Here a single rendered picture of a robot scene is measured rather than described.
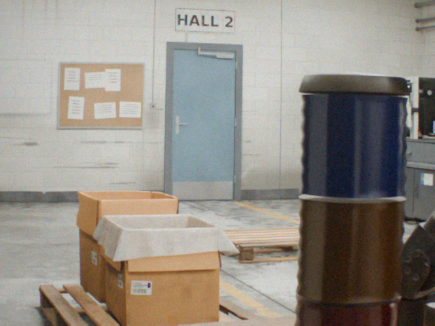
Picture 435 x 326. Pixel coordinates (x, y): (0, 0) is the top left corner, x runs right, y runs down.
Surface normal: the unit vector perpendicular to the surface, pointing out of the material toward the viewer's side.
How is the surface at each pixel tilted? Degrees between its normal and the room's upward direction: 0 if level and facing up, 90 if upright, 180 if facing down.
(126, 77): 90
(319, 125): 76
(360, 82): 72
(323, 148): 104
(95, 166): 90
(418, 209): 90
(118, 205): 87
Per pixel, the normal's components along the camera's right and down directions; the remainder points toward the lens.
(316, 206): -0.76, 0.26
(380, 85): 0.26, -0.26
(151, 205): 0.37, 0.00
